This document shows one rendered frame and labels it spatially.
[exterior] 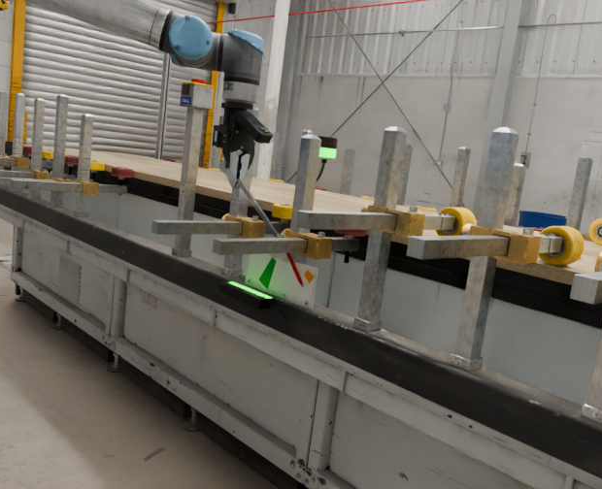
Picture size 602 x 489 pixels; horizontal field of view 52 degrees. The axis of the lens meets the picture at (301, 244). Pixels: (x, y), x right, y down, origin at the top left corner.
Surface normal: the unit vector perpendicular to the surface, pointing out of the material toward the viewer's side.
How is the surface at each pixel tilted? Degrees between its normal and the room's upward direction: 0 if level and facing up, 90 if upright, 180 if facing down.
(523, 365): 90
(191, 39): 91
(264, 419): 90
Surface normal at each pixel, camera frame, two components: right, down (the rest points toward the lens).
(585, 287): -0.73, 0.01
